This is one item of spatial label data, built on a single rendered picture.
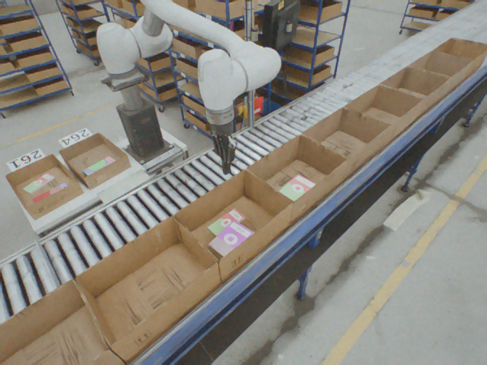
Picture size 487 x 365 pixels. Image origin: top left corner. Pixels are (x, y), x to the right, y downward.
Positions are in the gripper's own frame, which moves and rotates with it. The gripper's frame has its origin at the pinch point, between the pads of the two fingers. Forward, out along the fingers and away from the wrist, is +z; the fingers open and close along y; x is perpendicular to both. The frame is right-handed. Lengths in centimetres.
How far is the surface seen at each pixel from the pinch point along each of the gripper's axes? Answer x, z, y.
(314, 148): 56, 21, 1
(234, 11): 102, -17, -112
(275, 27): 80, -21, -51
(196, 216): -13.1, 25.8, -8.6
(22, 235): -99, 118, -169
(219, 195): 0.7, 23.3, -8.7
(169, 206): -13, 46, -41
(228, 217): -0.6, 31.8, -2.2
